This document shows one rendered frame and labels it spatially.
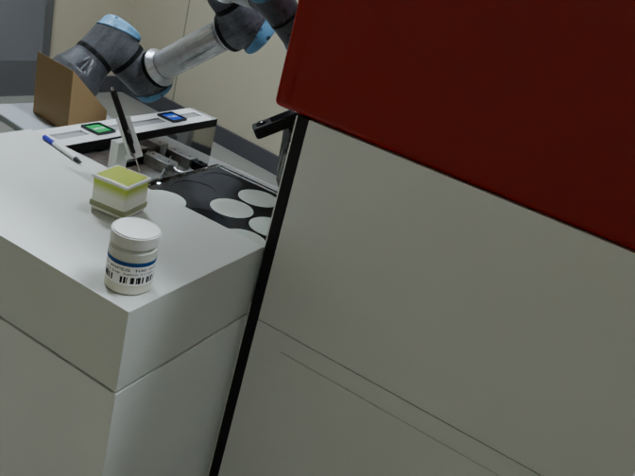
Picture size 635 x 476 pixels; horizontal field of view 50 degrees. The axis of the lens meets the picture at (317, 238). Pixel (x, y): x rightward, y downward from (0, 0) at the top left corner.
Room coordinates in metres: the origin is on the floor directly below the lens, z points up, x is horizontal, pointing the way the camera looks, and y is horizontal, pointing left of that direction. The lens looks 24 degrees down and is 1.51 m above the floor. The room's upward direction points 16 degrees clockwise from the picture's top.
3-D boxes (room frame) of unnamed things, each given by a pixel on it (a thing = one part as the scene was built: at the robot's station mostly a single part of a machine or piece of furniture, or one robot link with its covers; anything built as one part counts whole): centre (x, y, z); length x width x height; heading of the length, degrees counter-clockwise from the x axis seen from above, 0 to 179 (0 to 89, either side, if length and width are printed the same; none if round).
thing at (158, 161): (1.56, 0.42, 0.89); 0.08 x 0.03 x 0.03; 67
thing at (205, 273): (1.09, 0.45, 0.89); 0.62 x 0.35 x 0.14; 67
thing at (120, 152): (1.22, 0.40, 1.03); 0.06 x 0.04 x 0.13; 67
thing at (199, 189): (1.40, 0.20, 0.90); 0.34 x 0.34 x 0.01; 67
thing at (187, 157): (1.63, 0.39, 0.89); 0.08 x 0.03 x 0.03; 67
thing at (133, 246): (0.87, 0.26, 1.01); 0.07 x 0.07 x 0.10
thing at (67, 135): (1.60, 0.51, 0.89); 0.55 x 0.09 x 0.14; 157
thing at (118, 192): (1.10, 0.36, 1.00); 0.07 x 0.07 x 0.07; 76
